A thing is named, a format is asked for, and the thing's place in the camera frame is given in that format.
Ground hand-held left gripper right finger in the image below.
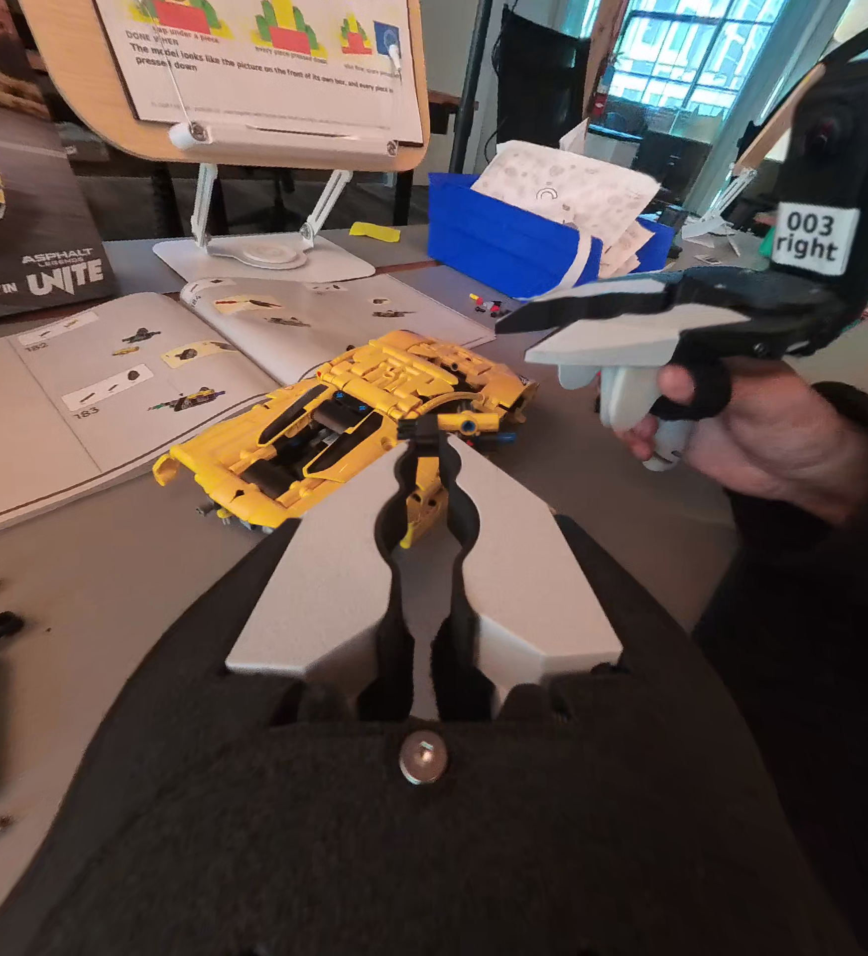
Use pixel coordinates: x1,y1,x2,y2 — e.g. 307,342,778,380
434,439,624,724

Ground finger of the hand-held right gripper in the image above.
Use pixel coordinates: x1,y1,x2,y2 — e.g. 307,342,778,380
523,306,751,368
492,273,687,337

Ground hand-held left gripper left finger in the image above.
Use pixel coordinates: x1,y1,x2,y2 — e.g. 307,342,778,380
225,442,414,724

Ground small yellow black brick assembly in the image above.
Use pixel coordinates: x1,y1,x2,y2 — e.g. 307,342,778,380
396,411,503,454

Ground grey desk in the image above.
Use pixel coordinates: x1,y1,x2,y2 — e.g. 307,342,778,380
0,224,868,956

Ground person's right hand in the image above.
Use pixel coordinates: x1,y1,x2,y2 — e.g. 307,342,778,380
615,358,868,525

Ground white tape strip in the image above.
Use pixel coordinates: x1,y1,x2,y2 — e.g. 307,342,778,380
549,230,604,292

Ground printed paper sheets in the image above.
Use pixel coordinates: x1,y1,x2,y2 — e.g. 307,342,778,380
597,215,657,279

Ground wooden board document stand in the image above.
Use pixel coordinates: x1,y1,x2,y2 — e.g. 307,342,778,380
19,0,432,285
680,63,828,241

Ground blue storage bin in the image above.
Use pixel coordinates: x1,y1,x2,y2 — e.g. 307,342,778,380
428,172,678,289

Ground patterned white paper bag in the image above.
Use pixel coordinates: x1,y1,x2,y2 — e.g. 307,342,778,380
471,140,663,227

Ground yellow brick toy car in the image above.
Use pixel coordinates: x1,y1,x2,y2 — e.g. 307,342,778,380
152,329,541,533

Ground black tripod pole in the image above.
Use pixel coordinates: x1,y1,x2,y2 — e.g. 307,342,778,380
449,0,496,174

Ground open instruction booklet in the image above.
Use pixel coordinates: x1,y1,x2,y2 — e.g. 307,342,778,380
0,291,282,546

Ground person's torso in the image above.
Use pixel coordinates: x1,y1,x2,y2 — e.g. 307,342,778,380
691,545,868,956

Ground printed instruction sheet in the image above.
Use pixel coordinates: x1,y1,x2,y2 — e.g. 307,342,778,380
94,0,424,146

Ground toy car box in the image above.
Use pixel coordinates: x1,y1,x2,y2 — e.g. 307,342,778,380
0,0,121,326

